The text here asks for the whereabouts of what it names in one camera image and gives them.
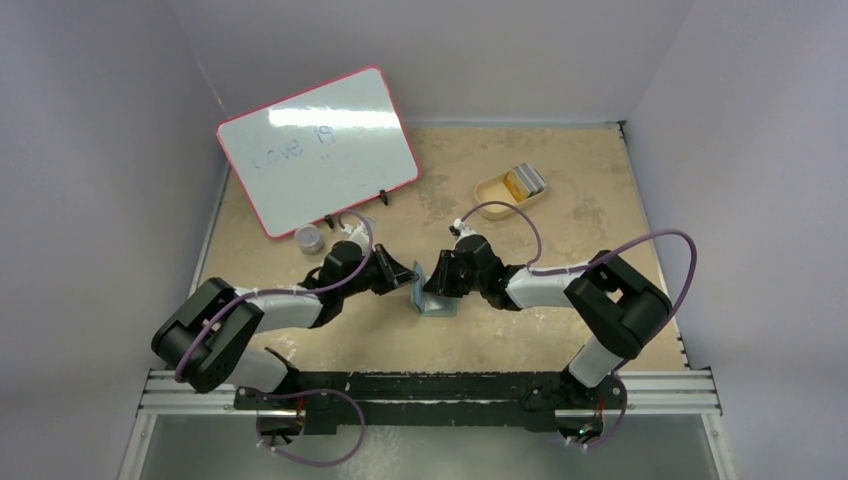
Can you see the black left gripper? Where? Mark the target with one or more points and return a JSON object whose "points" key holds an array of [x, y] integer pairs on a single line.
{"points": [[392, 275]]}

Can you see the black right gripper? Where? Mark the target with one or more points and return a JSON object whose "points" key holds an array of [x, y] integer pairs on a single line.
{"points": [[447, 273]]}

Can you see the teal leather card holder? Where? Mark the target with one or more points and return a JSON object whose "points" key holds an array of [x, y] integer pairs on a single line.
{"points": [[430, 305]]}

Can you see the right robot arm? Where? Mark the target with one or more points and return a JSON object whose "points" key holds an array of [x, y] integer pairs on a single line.
{"points": [[622, 309]]}

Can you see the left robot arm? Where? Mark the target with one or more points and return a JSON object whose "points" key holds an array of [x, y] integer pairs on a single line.
{"points": [[206, 341]]}

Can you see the stack of cards in tray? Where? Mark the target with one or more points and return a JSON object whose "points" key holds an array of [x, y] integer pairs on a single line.
{"points": [[524, 181]]}

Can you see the small silver tin can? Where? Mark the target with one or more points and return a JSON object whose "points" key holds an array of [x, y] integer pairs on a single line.
{"points": [[309, 239]]}

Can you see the pink framed whiteboard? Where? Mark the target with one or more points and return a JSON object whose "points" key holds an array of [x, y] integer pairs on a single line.
{"points": [[312, 154]]}

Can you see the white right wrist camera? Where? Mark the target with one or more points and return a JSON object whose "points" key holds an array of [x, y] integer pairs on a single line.
{"points": [[460, 230]]}

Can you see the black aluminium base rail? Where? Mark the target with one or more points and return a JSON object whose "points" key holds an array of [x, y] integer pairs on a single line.
{"points": [[317, 403]]}

